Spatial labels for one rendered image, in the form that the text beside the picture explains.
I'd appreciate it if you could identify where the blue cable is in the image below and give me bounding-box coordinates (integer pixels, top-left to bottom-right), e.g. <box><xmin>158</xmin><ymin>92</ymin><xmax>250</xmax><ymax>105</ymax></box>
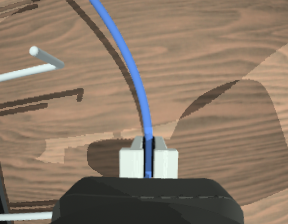
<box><xmin>89</xmin><ymin>0</ymin><xmax>153</xmax><ymax>178</ymax></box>

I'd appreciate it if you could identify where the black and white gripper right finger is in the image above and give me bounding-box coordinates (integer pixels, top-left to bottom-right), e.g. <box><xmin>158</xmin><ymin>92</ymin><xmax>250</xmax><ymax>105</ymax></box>
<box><xmin>151</xmin><ymin>136</ymin><xmax>178</xmax><ymax>178</ymax></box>

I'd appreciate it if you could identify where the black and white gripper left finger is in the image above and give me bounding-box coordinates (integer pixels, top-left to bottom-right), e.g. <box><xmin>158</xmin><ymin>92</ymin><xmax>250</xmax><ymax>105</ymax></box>
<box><xmin>119</xmin><ymin>136</ymin><xmax>146</xmax><ymax>178</ymax></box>

